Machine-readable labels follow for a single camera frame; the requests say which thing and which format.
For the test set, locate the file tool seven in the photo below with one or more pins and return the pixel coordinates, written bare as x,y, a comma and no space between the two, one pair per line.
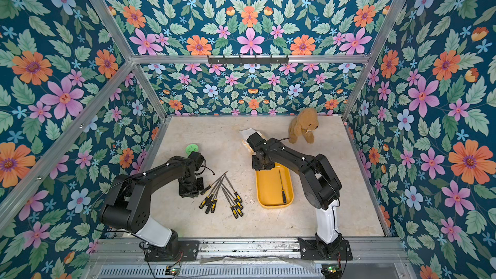
234,197

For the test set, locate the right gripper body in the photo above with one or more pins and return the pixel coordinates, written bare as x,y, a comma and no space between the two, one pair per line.
261,163

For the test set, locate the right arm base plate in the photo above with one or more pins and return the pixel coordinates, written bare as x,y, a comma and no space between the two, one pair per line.
317,250

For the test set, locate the tissue pack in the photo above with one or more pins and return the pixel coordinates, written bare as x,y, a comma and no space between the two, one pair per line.
245,134

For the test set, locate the file tool six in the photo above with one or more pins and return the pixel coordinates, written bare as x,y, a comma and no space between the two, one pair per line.
235,192

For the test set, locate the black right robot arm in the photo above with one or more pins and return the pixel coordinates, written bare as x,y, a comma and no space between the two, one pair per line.
319,181

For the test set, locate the file tool two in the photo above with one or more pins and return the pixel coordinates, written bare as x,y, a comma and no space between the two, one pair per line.
210,187

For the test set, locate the file tool five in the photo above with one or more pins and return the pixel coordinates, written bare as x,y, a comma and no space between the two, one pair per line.
215,197

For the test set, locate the perforated metal vent strip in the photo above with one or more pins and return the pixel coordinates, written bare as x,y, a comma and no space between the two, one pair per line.
211,271

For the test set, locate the file tool three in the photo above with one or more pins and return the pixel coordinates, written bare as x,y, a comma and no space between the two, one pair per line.
205,201

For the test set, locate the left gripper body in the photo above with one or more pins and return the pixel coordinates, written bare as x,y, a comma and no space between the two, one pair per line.
190,187

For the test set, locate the brown plush teddy bear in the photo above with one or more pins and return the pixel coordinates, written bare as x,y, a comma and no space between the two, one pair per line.
303,126

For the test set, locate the yellow plastic storage box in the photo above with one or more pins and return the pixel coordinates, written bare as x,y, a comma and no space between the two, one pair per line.
269,188

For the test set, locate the file tool eight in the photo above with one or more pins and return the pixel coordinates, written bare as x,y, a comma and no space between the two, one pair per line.
240,213

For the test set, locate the green round lid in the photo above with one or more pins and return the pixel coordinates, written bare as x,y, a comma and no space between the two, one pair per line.
192,148

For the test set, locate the file tool one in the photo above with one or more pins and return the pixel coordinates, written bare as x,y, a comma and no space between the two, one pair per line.
284,199

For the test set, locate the file tool nine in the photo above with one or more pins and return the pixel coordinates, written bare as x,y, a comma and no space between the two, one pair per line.
232,204

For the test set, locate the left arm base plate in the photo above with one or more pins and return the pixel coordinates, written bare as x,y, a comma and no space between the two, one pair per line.
184,250

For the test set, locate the file tool four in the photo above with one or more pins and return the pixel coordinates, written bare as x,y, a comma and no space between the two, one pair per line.
207,211

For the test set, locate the black hook rail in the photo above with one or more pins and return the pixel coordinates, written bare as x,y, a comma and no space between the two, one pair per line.
242,60

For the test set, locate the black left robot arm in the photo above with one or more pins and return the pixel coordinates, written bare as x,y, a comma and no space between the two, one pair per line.
128,202

